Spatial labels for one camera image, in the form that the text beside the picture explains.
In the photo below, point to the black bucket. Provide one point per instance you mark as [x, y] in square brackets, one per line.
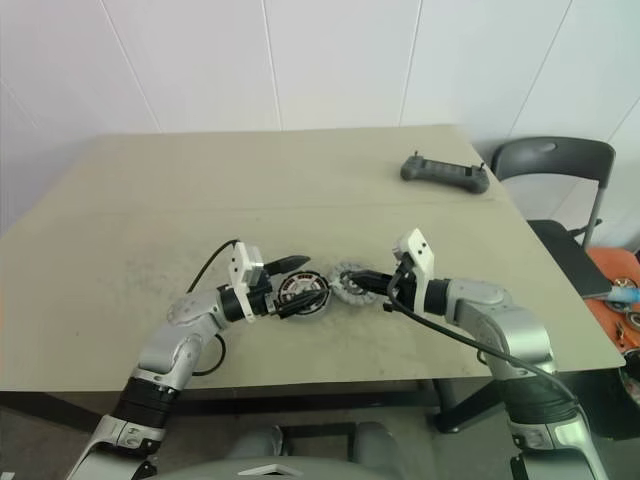
[610, 410]

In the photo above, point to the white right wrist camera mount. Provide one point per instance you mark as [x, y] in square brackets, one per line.
[417, 247]

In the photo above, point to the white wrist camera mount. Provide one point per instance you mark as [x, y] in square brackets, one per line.
[240, 265]
[417, 247]

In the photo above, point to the black folding chair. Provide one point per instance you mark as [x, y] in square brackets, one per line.
[550, 155]

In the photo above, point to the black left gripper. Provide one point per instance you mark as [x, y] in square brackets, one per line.
[261, 300]

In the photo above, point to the blue cylindrical part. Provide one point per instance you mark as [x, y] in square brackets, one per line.
[625, 295]

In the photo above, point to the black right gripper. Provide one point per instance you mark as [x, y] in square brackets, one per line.
[402, 287]

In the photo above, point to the orange box with parts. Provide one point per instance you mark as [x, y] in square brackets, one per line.
[620, 260]

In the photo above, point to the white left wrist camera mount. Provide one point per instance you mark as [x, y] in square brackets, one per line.
[240, 265]

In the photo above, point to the dark gray remote controller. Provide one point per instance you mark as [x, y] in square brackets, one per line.
[445, 175]

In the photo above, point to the gray rounded shape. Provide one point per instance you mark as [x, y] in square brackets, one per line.
[257, 440]
[375, 437]

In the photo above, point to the gray toothed motor cover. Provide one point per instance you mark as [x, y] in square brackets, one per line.
[357, 301]

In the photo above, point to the gray motor stator housing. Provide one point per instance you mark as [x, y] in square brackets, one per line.
[300, 282]

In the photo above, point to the black table frame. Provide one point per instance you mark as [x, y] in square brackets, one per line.
[300, 400]

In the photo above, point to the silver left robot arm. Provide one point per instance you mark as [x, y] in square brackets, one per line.
[195, 310]

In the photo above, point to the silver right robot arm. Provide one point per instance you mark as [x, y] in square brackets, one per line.
[500, 320]

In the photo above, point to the gray robot chest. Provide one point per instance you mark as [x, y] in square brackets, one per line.
[350, 467]

